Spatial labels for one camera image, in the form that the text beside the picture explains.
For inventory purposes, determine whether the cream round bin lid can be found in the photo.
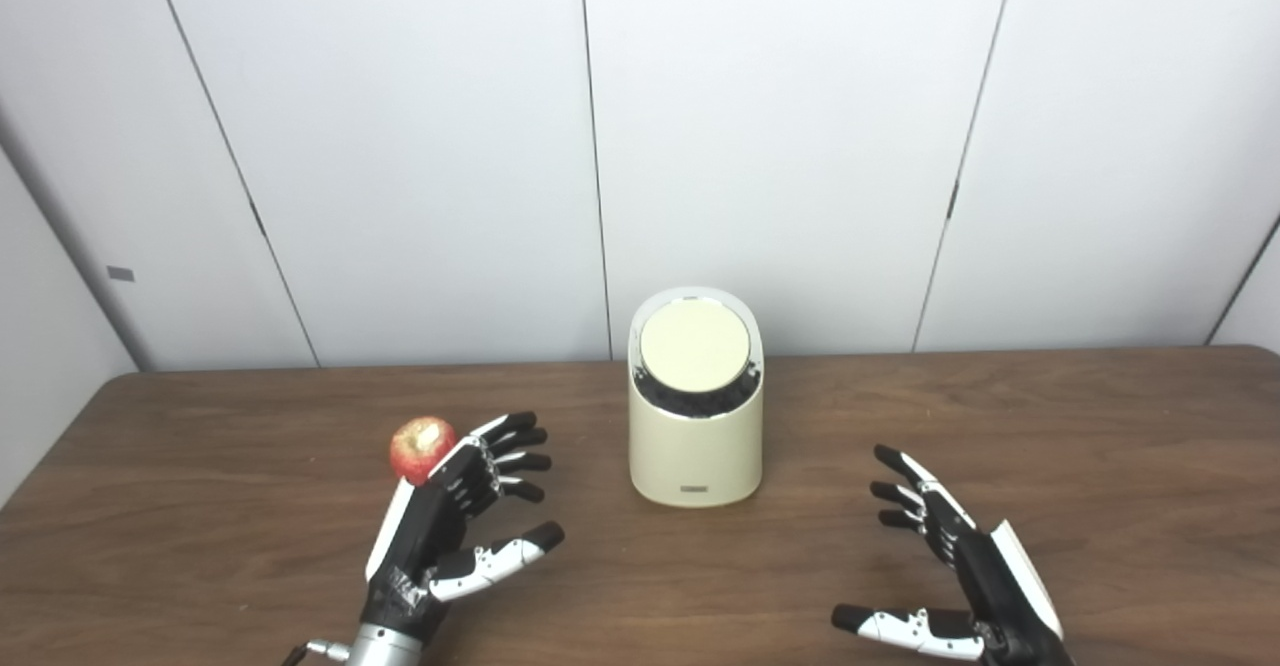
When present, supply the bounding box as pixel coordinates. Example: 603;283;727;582
639;298;752;393

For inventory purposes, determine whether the cream-colored bin body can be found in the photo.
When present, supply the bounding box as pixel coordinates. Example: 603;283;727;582
627;287;765;508

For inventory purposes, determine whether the red apple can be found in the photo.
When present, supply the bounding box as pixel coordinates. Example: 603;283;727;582
389;416;459;487

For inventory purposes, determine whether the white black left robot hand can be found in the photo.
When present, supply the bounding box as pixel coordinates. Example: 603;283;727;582
360;411;566;644

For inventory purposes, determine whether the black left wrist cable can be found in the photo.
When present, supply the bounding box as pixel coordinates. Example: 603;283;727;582
283;639;351;666

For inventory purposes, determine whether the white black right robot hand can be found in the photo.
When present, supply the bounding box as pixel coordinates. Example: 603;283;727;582
831;444;1076;666

